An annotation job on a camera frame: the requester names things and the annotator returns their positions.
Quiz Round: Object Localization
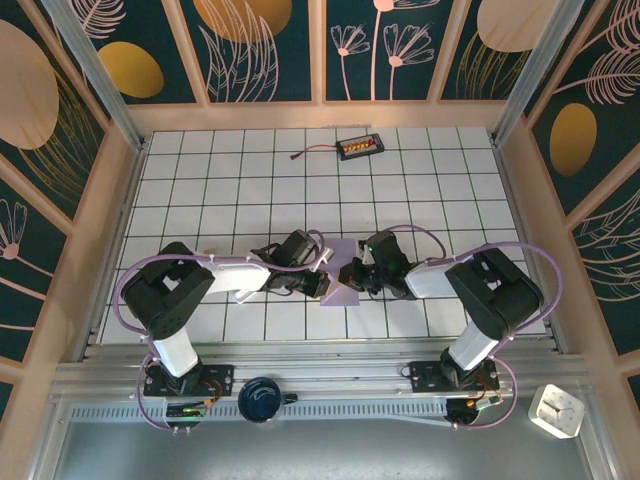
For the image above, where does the lilac cloth piece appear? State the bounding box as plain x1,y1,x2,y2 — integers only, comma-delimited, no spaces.
319,238,361,307

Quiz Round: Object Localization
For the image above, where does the white square clock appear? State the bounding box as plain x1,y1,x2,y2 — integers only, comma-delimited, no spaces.
528,383,586,440

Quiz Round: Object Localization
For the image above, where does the dark blue cup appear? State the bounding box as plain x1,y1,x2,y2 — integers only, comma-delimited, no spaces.
237,377,300,425

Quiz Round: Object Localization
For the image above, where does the black charger board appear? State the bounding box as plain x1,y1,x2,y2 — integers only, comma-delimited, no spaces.
335,135,386,161

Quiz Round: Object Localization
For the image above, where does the small controller circuit board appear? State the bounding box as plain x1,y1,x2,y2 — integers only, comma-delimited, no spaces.
446,397,503,430
165,402,211,434

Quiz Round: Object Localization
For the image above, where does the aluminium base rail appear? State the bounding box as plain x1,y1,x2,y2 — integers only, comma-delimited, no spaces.
49,339,594,404

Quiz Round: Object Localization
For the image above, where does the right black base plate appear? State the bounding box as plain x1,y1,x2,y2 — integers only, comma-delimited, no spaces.
409,360,500,394

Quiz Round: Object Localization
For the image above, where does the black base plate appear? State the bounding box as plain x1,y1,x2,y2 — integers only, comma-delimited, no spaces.
409,360,500,394
143,364,235,399

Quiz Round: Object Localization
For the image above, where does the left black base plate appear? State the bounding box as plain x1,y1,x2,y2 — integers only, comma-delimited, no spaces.
143,364,235,399

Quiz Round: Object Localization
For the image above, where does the perforated metal cable tray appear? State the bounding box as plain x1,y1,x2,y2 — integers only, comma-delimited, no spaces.
69,403,451,422

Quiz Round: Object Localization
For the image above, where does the thin red cable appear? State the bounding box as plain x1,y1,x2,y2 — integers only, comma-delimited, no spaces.
289,142,341,161

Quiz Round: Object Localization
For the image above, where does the aluminium side rail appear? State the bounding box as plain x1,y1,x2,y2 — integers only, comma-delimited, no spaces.
492,139,571,354
74,142,149,362

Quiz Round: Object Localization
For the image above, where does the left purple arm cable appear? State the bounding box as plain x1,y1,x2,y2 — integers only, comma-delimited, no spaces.
113,228,334,435

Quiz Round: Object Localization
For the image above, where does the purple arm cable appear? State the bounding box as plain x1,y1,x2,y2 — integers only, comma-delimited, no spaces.
387,224,560,432
113,228,334,435

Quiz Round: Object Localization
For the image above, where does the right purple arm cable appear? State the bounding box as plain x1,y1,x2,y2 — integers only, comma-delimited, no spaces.
387,224,560,432

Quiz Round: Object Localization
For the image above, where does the aluminium corner post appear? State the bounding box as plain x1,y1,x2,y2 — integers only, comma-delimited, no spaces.
491,0,584,146
39,0,149,154

